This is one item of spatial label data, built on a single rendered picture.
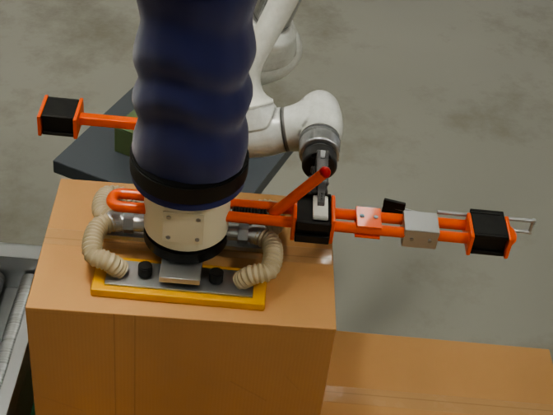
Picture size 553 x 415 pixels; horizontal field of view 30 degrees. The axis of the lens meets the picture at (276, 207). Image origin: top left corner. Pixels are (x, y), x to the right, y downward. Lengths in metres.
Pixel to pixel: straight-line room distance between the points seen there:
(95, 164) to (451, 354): 1.01
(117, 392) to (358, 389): 0.59
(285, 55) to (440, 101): 1.85
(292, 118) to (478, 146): 2.03
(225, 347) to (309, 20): 2.99
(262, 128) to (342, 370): 0.62
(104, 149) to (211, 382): 0.83
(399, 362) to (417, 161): 1.66
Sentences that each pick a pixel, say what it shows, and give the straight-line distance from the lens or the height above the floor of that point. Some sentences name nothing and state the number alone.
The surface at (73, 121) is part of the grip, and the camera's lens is 2.24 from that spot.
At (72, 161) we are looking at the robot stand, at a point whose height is 0.75.
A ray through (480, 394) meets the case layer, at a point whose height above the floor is 0.54.
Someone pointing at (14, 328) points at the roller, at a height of 0.55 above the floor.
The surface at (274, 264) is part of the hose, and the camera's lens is 2.01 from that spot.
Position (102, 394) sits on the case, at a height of 0.70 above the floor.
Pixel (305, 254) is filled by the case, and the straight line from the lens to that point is 2.16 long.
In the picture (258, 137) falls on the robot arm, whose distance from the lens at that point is 2.28.
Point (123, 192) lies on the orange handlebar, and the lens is 2.07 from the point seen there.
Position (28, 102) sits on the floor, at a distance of 4.23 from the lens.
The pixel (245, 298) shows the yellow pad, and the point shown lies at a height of 0.96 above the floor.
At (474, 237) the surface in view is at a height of 1.10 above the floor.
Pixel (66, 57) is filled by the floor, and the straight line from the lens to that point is 4.51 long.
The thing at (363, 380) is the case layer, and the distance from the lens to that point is 2.48.
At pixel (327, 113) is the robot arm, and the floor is 1.12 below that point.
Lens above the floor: 2.40
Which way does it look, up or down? 40 degrees down
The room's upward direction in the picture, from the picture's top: 7 degrees clockwise
